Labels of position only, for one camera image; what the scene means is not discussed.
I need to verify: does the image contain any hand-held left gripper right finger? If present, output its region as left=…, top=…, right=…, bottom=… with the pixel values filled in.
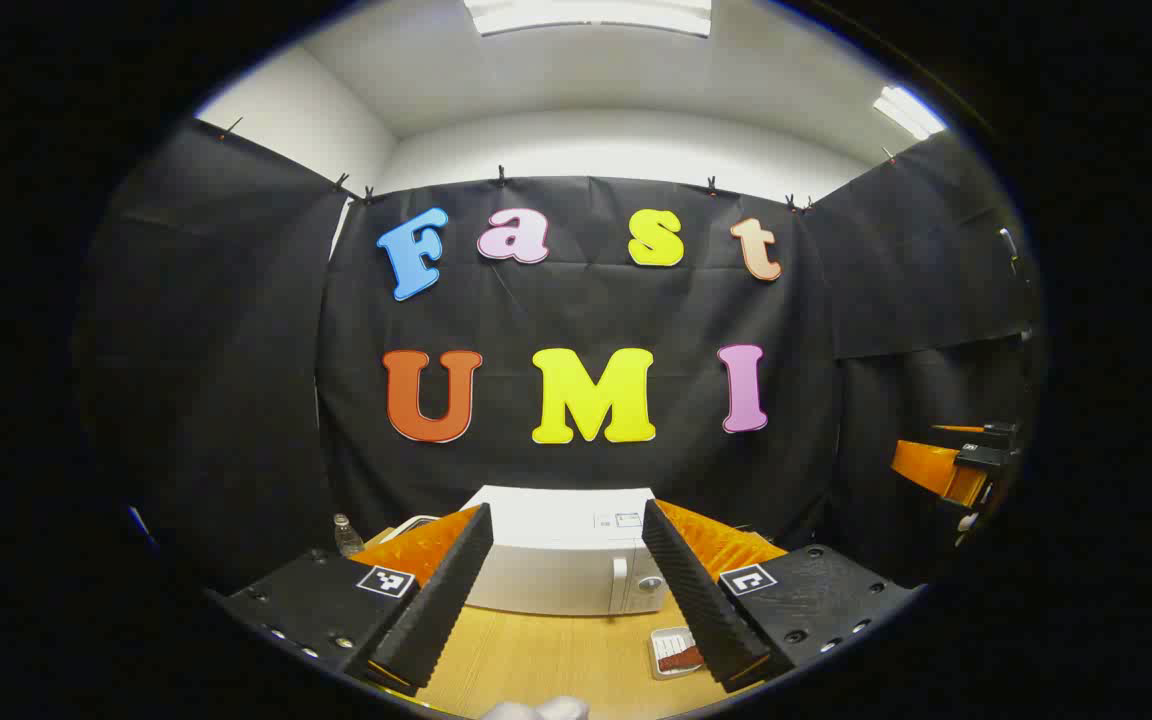
left=642, top=498, right=922, bottom=694

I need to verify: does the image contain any large ceiling light panel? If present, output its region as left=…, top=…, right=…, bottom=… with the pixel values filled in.
left=464, top=0, right=713, bottom=38

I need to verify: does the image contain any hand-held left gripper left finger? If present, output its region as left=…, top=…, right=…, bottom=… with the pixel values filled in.
left=216, top=503, right=494, bottom=698

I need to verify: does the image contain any small ceiling light panel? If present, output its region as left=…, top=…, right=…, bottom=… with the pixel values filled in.
left=874, top=85, right=947, bottom=141

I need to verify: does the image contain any white rectangular plastic tray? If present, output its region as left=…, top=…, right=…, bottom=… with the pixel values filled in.
left=648, top=627, right=707, bottom=681

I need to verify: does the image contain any white microwave oven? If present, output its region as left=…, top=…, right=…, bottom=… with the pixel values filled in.
left=463, top=486, right=672, bottom=617

